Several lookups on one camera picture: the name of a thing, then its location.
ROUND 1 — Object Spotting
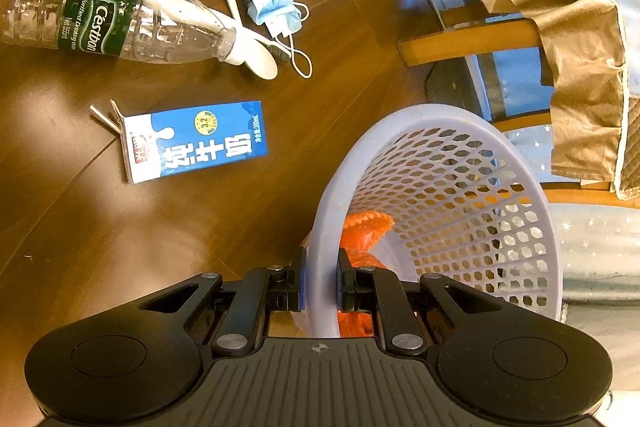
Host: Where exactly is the tan chair cover cloth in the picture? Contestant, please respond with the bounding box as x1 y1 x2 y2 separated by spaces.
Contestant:
483 0 639 192

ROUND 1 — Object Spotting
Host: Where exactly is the wooden chair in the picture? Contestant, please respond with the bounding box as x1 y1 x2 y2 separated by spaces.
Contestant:
398 3 639 207

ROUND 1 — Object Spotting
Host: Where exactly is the clear plastic water bottle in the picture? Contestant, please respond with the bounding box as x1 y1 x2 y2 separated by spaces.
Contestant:
1 0 242 65

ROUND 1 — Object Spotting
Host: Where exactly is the dark door mat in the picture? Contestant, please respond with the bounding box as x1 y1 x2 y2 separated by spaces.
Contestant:
424 57 491 121

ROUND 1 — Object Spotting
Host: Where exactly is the blue white milk carton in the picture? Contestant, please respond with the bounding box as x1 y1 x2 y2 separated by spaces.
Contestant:
90 101 268 184

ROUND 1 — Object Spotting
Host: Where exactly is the white toothbrush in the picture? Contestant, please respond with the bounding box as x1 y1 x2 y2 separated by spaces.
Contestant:
142 0 291 65

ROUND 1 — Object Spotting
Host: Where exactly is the lavender plastic waste basket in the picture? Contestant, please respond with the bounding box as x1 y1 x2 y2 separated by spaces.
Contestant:
294 104 563 338

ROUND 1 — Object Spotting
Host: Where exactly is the orange foam fruit net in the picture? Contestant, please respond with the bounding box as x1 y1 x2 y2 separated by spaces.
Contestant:
337 210 394 338

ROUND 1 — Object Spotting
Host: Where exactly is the blue face mask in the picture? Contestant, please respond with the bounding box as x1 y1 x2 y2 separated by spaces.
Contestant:
245 0 314 79

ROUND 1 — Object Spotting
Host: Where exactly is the white plastic spoon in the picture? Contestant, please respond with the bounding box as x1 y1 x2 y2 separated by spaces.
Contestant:
226 0 278 80

